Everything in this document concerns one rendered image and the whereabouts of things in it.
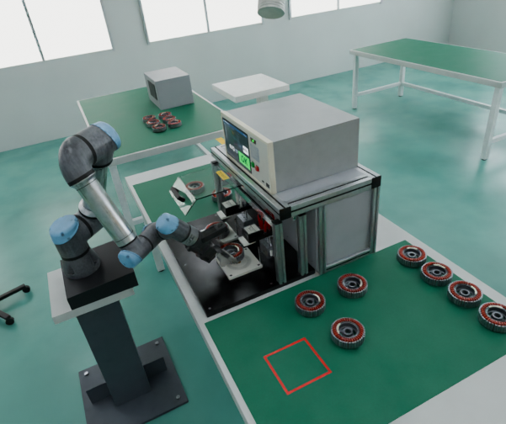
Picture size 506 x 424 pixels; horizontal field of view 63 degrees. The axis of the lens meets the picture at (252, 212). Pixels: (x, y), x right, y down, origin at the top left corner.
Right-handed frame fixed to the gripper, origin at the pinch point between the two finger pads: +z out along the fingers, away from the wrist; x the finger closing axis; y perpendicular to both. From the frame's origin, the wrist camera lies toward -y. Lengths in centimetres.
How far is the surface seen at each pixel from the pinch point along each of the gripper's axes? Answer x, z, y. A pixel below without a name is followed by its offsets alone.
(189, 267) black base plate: -9.1, -5.7, 17.3
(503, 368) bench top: 87, 38, -33
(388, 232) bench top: 15, 52, -48
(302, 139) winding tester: 10, -16, -52
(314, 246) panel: 20.3, 13.8, -23.7
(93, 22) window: -472, -13, -45
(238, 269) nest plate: 5.0, 4.3, 3.4
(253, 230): 1.4, 0.4, -13.2
